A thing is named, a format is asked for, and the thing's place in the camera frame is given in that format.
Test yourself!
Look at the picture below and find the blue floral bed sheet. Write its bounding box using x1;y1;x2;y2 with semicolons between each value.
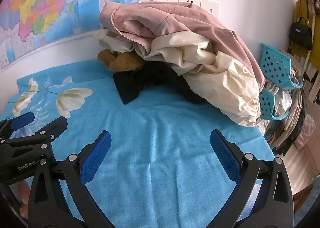
0;60;275;228

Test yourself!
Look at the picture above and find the mustard brown garment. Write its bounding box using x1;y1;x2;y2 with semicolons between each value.
97;49;145;72

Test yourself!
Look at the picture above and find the person's left hand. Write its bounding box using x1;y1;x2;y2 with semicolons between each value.
19;182;30;220

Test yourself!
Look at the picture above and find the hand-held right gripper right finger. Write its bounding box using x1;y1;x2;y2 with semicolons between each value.
209;129;294;228

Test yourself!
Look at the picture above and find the black garment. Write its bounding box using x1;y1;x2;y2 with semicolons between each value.
113;62;208;105

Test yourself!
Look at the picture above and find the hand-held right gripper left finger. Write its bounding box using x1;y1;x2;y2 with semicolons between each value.
27;130;112;228

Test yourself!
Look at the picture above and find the pile of mixed clothes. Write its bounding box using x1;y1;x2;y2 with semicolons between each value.
262;50;320;156

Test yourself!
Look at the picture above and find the cream garment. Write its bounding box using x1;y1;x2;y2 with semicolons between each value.
94;29;261;128

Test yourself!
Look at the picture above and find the black handbag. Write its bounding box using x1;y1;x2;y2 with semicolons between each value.
289;17;313;50

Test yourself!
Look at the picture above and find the pink jacket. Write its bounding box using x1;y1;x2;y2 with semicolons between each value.
99;1;266;93

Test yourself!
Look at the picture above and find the yellow hanging cloth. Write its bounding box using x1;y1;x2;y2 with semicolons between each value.
294;0;320;73

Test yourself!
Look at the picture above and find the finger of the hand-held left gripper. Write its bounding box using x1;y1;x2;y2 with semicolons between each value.
0;116;68;155
0;111;35;141

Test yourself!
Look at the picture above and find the colourful wall map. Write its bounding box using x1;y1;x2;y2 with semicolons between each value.
0;0;142;72

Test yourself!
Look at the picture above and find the blue plastic basket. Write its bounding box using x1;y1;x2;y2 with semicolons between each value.
260;43;303;90
259;88;290;121

